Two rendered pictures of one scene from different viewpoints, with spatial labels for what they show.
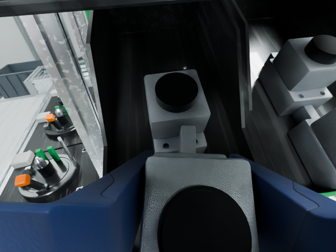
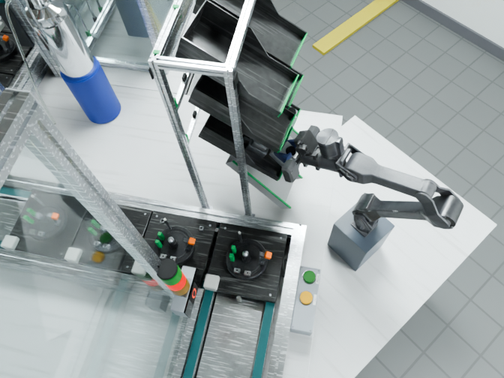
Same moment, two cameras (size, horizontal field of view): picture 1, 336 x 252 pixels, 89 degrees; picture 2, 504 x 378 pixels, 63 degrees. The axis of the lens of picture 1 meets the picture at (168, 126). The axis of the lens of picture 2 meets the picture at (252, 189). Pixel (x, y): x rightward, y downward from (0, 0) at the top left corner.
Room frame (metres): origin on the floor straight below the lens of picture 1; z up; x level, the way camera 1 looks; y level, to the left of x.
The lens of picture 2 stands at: (-0.22, 0.62, 2.32)
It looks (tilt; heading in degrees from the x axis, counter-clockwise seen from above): 62 degrees down; 302
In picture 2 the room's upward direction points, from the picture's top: 6 degrees counter-clockwise
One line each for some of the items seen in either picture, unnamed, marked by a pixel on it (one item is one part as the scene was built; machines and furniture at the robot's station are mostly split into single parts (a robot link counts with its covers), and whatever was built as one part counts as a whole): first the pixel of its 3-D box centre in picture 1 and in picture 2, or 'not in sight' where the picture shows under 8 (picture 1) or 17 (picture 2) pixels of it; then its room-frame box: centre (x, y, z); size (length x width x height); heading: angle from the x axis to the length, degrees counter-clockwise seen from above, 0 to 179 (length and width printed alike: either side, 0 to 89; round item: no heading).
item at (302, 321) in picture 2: not in sight; (305, 300); (-0.18, 0.29, 0.93); 0.21 x 0.07 x 0.06; 105
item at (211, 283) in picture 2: not in sight; (211, 282); (0.12, 0.38, 0.97); 0.05 x 0.05 x 0.04; 15
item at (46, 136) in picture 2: not in sight; (148, 259); (0.15, 0.49, 1.46); 0.03 x 0.03 x 1.00; 15
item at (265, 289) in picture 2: not in sight; (247, 261); (0.05, 0.26, 0.96); 0.24 x 0.24 x 0.02; 15
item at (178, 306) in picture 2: not in sight; (178, 283); (0.12, 0.48, 1.29); 0.12 x 0.05 x 0.25; 105
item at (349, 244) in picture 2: not in sight; (358, 235); (-0.26, 0.02, 0.96); 0.14 x 0.14 x 0.20; 68
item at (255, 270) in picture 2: not in sight; (246, 259); (0.05, 0.26, 0.98); 0.14 x 0.14 x 0.02
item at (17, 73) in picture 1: (37, 76); not in sight; (1.88, 1.38, 0.73); 0.62 x 0.42 x 0.23; 105
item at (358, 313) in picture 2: not in sight; (343, 237); (-0.21, 0.00, 0.84); 0.90 x 0.70 x 0.03; 68
